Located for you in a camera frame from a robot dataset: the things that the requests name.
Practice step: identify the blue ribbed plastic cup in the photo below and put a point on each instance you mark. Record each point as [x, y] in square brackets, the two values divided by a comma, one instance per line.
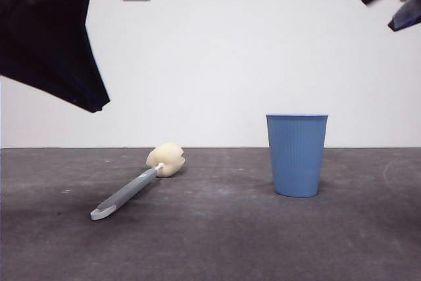
[297, 159]

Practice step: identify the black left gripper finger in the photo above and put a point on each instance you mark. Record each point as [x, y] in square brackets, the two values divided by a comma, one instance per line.
[42, 47]
[98, 96]

